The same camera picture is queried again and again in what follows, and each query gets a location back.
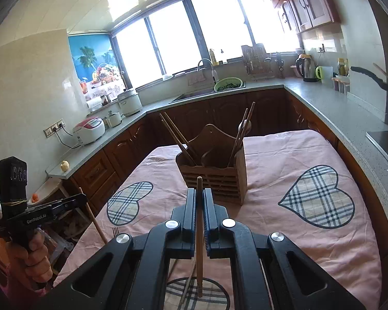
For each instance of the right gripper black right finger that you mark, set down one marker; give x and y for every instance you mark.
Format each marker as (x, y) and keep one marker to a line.
(269, 271)

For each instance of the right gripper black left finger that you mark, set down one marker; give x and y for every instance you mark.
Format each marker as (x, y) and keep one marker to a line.
(130, 272)

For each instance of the steel spoon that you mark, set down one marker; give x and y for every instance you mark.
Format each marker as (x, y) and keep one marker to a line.
(247, 126)

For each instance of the person's left hand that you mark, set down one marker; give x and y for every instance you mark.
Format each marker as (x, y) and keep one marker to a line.
(30, 267)

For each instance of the left steel fork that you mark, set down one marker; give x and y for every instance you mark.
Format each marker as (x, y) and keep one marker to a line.
(116, 232)

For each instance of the wooden chopstick on cloth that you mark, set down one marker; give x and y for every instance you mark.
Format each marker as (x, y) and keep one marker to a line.
(187, 284)

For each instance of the yellow fruit on counter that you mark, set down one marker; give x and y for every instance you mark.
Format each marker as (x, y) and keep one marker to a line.
(64, 166)

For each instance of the pink heart-pattern tablecloth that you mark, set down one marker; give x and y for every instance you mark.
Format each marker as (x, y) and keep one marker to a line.
(296, 184)

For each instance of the pink white rice cooker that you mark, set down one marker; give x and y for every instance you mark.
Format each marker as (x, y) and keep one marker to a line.
(89, 130)

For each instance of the wooden utensil holder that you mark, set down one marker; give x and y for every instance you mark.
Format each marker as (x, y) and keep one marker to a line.
(222, 169)

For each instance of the small white pot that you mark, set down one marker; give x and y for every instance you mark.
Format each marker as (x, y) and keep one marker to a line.
(113, 119)

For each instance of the lower dark wooden cabinets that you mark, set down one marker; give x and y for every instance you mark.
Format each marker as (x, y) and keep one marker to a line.
(276, 110)

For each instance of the white tall cooker pot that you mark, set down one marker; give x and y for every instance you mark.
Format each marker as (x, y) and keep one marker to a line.
(129, 102)

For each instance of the tropical fruit poster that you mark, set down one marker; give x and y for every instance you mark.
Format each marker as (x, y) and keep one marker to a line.
(96, 66)

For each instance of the green colander in sink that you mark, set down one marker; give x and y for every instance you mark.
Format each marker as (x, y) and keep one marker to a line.
(228, 84)

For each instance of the spice jar rack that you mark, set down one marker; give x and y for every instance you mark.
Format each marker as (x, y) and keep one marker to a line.
(341, 84)

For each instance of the dish drying rack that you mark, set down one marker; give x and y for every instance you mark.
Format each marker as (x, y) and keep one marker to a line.
(257, 61)

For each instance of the steel electric kettle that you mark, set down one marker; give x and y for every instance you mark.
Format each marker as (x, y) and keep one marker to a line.
(305, 66)

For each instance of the yellow bottle on windowsill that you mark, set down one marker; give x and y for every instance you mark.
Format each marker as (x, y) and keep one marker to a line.
(212, 57)

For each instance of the condiment bottles group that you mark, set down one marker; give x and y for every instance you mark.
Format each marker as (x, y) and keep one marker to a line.
(343, 68)

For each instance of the wall power outlet strip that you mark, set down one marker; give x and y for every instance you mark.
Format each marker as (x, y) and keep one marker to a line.
(54, 127)

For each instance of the green handled white pitcher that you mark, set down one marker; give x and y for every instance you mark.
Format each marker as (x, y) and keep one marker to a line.
(325, 74)

